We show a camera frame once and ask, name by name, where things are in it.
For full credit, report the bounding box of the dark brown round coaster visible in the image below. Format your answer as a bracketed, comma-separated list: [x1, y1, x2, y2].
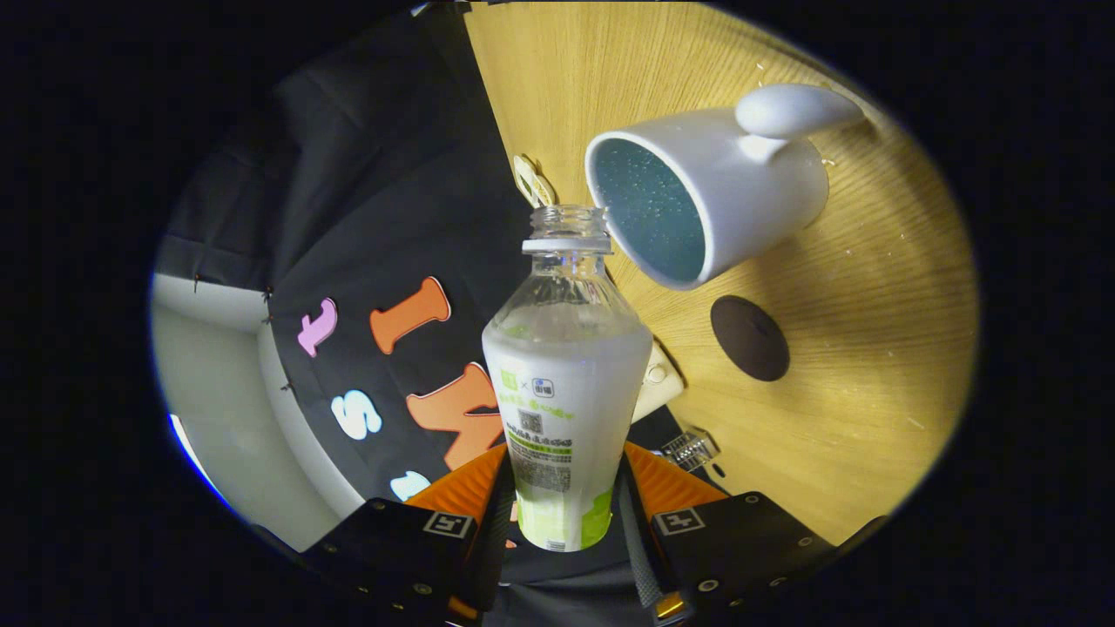
[710, 295, 791, 382]

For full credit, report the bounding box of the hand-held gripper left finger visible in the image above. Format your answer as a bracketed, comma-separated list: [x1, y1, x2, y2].
[309, 442, 517, 624]

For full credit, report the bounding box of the clear juice bottle white label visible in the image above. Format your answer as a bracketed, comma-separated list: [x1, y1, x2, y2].
[482, 205, 653, 553]

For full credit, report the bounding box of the white toaster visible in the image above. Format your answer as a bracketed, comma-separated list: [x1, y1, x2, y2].
[632, 341, 685, 425]

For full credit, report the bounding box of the round dish with green print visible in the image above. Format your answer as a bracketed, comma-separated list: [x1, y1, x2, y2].
[512, 154, 558, 208]

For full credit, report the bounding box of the white cup with handle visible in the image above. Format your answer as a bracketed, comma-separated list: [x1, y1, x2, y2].
[584, 84, 866, 292]

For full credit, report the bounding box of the wooden table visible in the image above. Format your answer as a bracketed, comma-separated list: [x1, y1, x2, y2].
[462, 0, 981, 548]

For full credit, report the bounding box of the metal wire basket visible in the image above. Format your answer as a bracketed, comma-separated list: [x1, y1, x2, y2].
[659, 427, 720, 473]

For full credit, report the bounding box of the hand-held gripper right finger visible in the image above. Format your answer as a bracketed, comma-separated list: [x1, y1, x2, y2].
[614, 442, 841, 621]

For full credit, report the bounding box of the row of small cloth clips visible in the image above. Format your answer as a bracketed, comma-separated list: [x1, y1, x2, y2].
[192, 274, 293, 393]

